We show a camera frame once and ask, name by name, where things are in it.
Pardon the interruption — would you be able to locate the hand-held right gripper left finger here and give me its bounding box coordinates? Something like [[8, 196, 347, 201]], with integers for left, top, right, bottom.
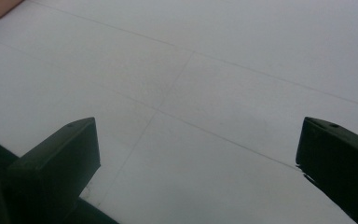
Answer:
[[7, 117, 102, 224]]

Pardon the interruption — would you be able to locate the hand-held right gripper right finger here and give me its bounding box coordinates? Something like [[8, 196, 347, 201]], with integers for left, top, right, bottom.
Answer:
[[295, 116, 358, 224]]

